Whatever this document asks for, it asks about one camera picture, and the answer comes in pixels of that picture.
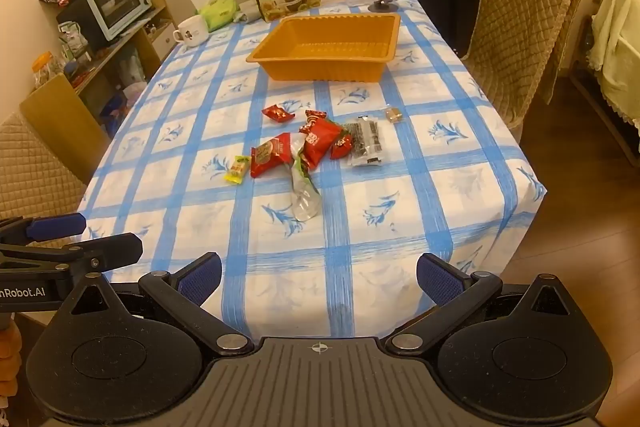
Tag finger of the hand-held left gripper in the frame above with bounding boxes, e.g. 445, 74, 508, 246
0, 232, 143, 278
0, 213, 87, 244

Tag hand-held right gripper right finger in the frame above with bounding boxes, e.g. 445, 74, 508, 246
384, 252, 576, 356

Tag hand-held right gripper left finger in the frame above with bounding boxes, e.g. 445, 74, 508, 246
60, 252, 256, 356

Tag yellow candy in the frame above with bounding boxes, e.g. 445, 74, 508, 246
223, 157, 251, 184

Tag long clear green packet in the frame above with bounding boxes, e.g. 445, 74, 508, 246
287, 134, 321, 223

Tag red packet beige picture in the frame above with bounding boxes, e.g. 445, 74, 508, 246
250, 133, 300, 178

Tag clear packet black filling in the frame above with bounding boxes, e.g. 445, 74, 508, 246
345, 117, 386, 168

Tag red twisted candy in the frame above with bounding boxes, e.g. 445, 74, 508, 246
262, 104, 296, 124

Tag red packet white characters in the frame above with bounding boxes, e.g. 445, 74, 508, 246
299, 116, 347, 171

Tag orange plastic tray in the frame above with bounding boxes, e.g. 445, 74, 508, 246
246, 13, 402, 84

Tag person's left hand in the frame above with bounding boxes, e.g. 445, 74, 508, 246
0, 314, 23, 410

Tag beige quilted chair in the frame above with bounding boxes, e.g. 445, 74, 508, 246
0, 109, 91, 218
460, 0, 585, 130

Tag blue checked tablecloth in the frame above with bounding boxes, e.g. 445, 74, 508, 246
75, 0, 548, 343

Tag orange packet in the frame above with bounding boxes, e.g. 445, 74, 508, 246
31, 52, 66, 88

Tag white drawer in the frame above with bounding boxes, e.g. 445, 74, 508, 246
147, 27, 176, 60

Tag light blue toaster oven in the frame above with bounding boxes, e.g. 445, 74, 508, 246
84, 0, 155, 42

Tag white mug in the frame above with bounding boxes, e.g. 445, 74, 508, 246
172, 16, 212, 48

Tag wooden shelf unit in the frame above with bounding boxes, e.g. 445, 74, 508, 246
35, 0, 176, 128

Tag green tissue pack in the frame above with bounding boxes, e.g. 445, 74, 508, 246
186, 0, 238, 32

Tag yellow-green covered furniture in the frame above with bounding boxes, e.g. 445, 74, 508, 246
585, 0, 640, 128

